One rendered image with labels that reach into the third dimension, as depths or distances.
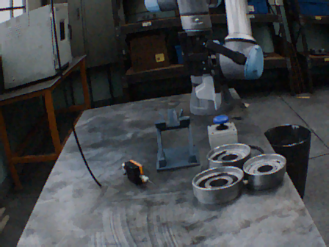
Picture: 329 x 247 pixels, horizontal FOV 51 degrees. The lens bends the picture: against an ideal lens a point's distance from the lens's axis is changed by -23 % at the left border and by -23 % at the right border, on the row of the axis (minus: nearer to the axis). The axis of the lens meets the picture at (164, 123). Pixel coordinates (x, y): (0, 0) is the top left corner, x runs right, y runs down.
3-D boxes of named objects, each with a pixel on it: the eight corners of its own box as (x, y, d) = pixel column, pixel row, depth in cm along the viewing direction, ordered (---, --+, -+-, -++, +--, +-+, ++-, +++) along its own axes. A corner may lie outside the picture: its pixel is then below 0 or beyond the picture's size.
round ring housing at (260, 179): (269, 165, 91) (269, 149, 90) (293, 177, 82) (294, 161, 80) (234, 182, 87) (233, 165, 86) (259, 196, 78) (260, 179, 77)
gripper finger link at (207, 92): (198, 112, 107) (193, 75, 105) (222, 109, 107) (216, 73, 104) (200, 115, 104) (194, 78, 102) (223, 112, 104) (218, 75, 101)
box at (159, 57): (177, 66, 432) (171, 32, 421) (128, 74, 429) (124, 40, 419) (172, 60, 470) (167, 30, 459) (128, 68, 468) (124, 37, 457)
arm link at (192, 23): (207, 13, 103) (211, 15, 95) (211, 29, 105) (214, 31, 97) (179, 15, 103) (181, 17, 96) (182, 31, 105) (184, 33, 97)
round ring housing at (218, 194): (236, 206, 77) (236, 188, 75) (186, 206, 81) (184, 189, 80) (248, 181, 86) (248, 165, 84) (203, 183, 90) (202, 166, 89)
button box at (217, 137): (238, 147, 106) (236, 129, 105) (211, 151, 107) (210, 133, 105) (233, 137, 114) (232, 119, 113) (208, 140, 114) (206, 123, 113)
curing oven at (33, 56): (63, 76, 289) (57, 1, 270) (5, 93, 291) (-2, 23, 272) (78, 63, 348) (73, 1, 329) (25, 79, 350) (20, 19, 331)
